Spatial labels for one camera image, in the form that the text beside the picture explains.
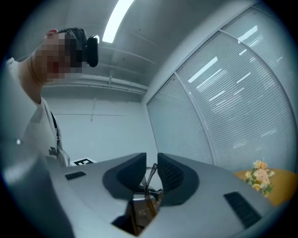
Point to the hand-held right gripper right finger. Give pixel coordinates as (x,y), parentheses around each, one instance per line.
(209,204)

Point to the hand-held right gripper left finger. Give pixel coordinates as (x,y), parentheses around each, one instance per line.
(93,197)

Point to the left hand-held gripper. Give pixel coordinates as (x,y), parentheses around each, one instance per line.
(85,162)

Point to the person's beige t-shirt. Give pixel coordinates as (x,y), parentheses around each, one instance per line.
(39,130)

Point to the yellow and peach flower bouquet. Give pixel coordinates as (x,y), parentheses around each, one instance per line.
(260,174)

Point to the white ceiling pipes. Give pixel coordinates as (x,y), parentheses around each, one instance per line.
(104,83)

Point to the window blind panel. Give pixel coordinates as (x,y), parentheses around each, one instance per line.
(177,125)
(267,39)
(244,104)

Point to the person's head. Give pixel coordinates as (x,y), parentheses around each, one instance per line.
(28,76)

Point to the ceiling light strip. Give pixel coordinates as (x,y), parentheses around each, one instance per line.
(116,21)

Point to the black head-worn camera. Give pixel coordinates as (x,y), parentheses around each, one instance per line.
(92,52)

